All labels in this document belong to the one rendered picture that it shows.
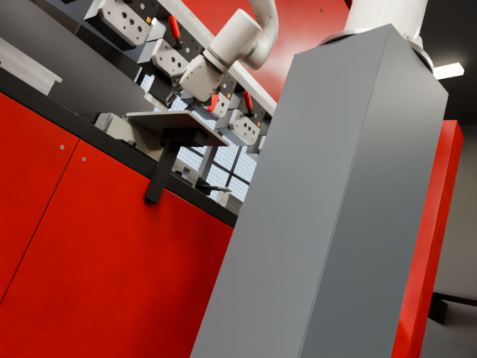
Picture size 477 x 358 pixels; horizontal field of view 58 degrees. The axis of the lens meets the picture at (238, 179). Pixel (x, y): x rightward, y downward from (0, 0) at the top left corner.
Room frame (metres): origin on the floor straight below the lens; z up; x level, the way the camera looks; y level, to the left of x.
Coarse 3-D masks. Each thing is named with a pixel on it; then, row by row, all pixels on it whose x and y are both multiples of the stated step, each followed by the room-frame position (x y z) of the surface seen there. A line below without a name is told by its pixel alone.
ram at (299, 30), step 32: (160, 0) 1.12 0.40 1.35; (192, 0) 1.20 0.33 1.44; (224, 0) 1.28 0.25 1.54; (288, 0) 1.50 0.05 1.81; (320, 0) 1.64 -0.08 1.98; (192, 32) 1.23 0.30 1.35; (288, 32) 1.55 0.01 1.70; (320, 32) 1.70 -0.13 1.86; (288, 64) 1.60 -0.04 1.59; (256, 96) 1.51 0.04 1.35
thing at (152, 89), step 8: (152, 80) 1.22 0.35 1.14; (160, 80) 1.24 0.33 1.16; (168, 80) 1.26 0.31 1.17; (152, 88) 1.23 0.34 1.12; (160, 88) 1.25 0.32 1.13; (168, 88) 1.27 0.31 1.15; (144, 96) 1.23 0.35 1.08; (152, 96) 1.24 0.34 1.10; (160, 96) 1.25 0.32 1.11; (160, 104) 1.27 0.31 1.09
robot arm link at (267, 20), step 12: (252, 0) 1.01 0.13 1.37; (264, 0) 1.00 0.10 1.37; (264, 12) 1.03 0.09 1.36; (276, 12) 1.02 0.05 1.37; (264, 24) 1.05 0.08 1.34; (276, 24) 1.04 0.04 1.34; (264, 36) 1.06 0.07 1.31; (276, 36) 1.06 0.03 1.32; (264, 48) 1.06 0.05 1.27; (252, 60) 1.07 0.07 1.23; (264, 60) 1.08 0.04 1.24
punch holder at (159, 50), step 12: (156, 24) 1.21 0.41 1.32; (168, 24) 1.16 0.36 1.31; (180, 24) 1.19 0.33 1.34; (156, 36) 1.18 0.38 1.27; (168, 36) 1.17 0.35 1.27; (180, 36) 1.20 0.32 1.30; (192, 36) 1.23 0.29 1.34; (144, 48) 1.22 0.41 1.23; (156, 48) 1.17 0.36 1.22; (168, 48) 1.18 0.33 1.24; (192, 48) 1.25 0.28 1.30; (144, 60) 1.20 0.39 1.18; (156, 60) 1.17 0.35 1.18; (168, 60) 1.20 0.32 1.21; (180, 60) 1.23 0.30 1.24; (168, 72) 1.21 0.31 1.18
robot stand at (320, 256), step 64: (320, 64) 0.57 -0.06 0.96; (384, 64) 0.49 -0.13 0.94; (320, 128) 0.54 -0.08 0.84; (384, 128) 0.51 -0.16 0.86; (256, 192) 0.61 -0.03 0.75; (320, 192) 0.51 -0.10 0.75; (384, 192) 0.53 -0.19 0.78; (256, 256) 0.57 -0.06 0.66; (320, 256) 0.49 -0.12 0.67; (384, 256) 0.55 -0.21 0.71; (256, 320) 0.54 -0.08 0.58; (320, 320) 0.49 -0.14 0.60; (384, 320) 0.57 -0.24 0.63
